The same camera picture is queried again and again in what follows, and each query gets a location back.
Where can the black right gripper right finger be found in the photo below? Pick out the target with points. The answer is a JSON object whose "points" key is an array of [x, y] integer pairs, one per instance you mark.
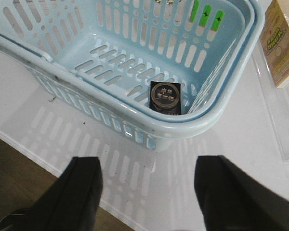
{"points": [[231, 200]]}

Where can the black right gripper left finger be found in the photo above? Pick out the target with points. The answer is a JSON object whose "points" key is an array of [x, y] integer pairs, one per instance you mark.
{"points": [[70, 204]]}

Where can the black tissue pack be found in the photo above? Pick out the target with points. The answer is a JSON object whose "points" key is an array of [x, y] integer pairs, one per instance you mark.
{"points": [[165, 97]]}

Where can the light blue plastic basket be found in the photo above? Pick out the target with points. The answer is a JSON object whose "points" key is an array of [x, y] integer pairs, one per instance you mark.
{"points": [[100, 56]]}

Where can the clear acrylic display shelf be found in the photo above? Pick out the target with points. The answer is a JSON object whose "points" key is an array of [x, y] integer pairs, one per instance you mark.
{"points": [[276, 100]]}

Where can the orange cream carton box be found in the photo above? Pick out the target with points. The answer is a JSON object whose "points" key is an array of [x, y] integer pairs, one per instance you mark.
{"points": [[275, 41]]}

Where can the colourful puzzle cube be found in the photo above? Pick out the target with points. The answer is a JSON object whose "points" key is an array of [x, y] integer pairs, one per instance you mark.
{"points": [[205, 15]]}

